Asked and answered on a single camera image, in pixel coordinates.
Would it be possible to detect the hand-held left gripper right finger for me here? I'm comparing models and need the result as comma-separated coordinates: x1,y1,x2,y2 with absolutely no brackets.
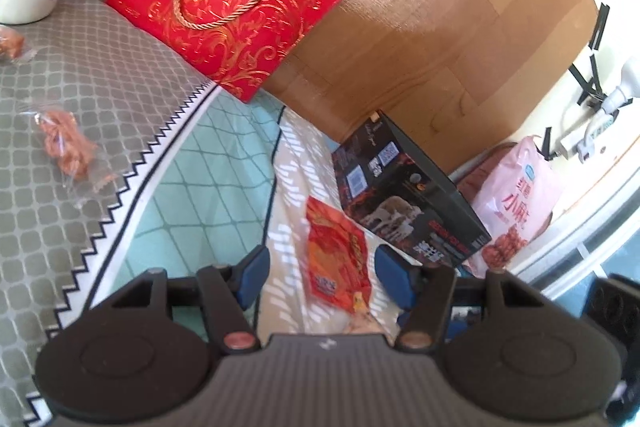
374,244,551,353

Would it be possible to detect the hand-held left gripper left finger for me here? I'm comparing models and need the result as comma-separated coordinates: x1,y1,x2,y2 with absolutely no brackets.
102,244,271,355

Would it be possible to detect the red orange snack packet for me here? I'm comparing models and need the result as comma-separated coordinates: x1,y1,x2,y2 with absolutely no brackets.
305,196,375,314

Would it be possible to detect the black sheep print box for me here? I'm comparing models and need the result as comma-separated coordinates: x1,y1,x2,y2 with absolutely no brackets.
331,109,493,269

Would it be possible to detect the patterned bed sheet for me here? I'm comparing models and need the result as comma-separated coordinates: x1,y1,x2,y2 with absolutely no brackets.
0,0,481,427

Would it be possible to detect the pink twist snack bag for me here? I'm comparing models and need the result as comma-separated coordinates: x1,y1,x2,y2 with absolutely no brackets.
462,136,566,280

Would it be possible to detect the wrapped fried twist snack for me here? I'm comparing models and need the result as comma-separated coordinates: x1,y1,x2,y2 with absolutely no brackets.
0,26,38,64
17,103,118,208

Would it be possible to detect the white power strip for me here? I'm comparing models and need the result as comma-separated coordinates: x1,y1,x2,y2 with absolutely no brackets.
559,109,617,164

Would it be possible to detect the wooden headboard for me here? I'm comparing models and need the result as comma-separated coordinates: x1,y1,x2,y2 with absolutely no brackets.
260,0,601,178

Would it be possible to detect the red gold gift box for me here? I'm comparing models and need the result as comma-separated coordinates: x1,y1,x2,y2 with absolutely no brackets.
106,0,378,104

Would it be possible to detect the black tape strip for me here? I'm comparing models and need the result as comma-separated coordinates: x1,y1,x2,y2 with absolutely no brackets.
569,51,608,108
589,1,612,52

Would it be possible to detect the white window frame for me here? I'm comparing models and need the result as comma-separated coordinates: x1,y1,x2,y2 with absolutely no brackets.
515,187,640,300

